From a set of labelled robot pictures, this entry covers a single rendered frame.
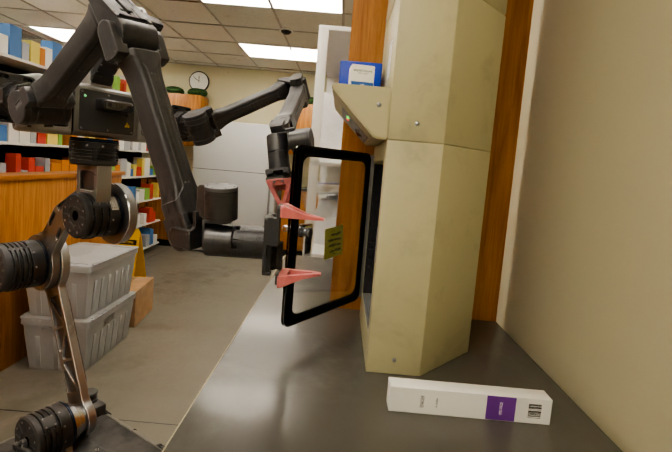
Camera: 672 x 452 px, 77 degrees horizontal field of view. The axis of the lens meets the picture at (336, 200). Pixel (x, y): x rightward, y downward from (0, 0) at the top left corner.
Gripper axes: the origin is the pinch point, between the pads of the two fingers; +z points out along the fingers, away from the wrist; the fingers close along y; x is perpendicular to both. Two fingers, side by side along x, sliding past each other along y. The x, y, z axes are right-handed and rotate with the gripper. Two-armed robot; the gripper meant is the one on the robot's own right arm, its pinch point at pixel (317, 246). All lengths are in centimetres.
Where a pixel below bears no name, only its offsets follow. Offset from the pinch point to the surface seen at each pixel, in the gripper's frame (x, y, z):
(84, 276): 164, -55, -141
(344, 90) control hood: 8.6, 29.1, 2.9
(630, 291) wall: -1, -4, 54
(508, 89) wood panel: 46, 39, 48
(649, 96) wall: 0, 30, 55
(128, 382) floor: 162, -115, -113
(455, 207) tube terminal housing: 14.1, 7.6, 27.4
